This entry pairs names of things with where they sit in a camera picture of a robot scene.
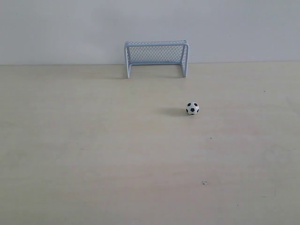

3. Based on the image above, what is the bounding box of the black and white mini football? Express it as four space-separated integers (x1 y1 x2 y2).
186 102 200 115

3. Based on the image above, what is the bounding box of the small white toy goal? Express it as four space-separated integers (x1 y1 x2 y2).
124 40 189 78

